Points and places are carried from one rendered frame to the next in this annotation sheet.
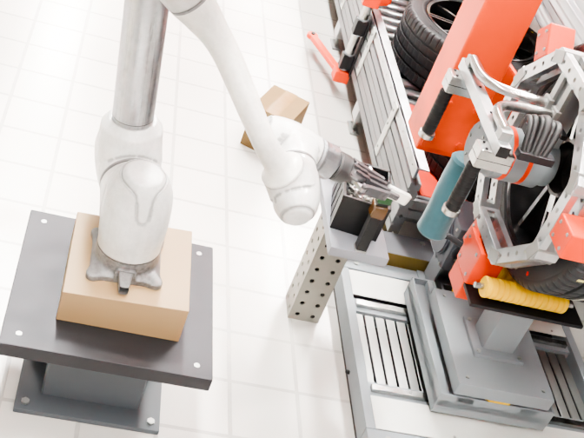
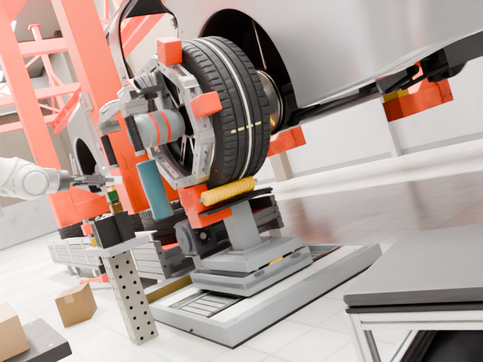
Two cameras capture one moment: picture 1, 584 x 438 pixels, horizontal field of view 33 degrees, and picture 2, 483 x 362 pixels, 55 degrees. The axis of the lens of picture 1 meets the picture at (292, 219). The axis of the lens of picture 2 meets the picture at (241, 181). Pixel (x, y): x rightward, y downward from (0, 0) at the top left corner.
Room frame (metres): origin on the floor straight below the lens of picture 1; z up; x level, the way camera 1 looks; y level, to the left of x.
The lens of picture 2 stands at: (0.31, -0.21, 0.63)
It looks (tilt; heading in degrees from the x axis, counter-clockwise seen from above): 3 degrees down; 345
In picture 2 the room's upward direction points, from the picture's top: 18 degrees counter-clockwise
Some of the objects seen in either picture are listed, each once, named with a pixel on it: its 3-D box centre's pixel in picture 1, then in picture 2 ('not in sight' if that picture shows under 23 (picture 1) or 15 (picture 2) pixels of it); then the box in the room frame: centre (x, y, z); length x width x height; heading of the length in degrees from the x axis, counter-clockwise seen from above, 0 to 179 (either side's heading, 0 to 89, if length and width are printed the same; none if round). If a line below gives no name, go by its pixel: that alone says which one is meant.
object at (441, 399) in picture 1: (474, 349); (248, 267); (2.39, -0.67, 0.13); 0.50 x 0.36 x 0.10; 17
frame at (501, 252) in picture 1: (536, 161); (170, 124); (2.28, -0.52, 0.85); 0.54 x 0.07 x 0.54; 17
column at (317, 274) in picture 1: (323, 260); (129, 294); (2.41, -0.14, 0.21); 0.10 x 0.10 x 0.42; 17
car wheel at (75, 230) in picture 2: not in sight; (89, 227); (5.90, 0.16, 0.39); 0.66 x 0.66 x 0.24
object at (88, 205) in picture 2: not in sight; (99, 195); (4.76, -0.09, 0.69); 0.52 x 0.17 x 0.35; 107
